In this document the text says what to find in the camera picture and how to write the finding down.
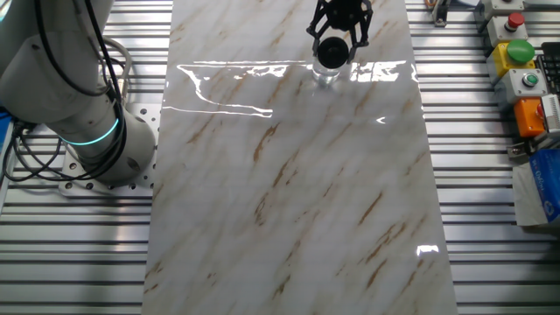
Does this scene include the thick grey cable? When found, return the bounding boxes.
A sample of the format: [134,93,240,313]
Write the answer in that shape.
[101,37,133,102]

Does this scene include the clear glass jar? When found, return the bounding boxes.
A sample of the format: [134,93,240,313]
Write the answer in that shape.
[311,60,342,87]

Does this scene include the plain grey button box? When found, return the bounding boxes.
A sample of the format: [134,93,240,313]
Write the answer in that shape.
[480,0,525,21]

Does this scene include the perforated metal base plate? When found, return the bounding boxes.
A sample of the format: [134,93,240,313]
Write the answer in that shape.
[59,102,161,198]

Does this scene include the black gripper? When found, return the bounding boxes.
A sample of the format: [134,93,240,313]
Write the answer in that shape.
[305,0,375,66]

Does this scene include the small metal clamp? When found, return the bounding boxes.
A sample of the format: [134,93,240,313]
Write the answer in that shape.
[506,139,530,159]

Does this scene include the upright metal bracket piece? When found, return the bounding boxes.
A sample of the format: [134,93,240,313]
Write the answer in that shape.
[430,0,452,27]

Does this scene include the blue printed poster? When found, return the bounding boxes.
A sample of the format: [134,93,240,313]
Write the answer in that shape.
[0,111,12,150]

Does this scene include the black keyboard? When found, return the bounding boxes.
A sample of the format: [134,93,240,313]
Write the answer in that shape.
[535,41,560,95]

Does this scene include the orange button box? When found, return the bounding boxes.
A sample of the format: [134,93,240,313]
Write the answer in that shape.
[513,98,547,139]

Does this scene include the blue white tissue packet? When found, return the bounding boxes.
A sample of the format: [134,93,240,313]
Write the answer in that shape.
[511,148,560,228]

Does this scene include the grey finned metal device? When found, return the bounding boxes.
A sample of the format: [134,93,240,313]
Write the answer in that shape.
[540,94,560,141]

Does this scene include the red button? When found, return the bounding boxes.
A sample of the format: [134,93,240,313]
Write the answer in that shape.
[486,11,529,47]

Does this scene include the black base cable bundle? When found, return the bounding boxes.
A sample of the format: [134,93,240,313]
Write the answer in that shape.
[1,121,84,183]

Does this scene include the yellow box green button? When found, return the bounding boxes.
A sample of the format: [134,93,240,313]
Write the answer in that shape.
[486,38,537,81]

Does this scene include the grey box small green button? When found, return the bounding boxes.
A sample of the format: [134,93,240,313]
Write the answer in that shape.
[502,68,549,104]

